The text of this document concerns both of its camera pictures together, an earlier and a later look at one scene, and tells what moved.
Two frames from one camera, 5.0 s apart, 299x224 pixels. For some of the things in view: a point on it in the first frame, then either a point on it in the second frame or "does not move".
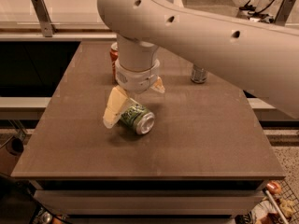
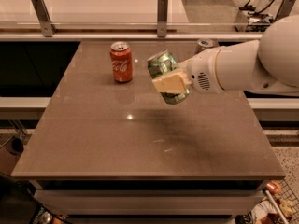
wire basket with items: x=278 y=204 does not move
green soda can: x=137 y=118 → x=161 y=63
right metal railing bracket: x=285 y=10 does not move
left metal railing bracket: x=41 y=9 does not move
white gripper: x=137 y=79 → x=202 y=72
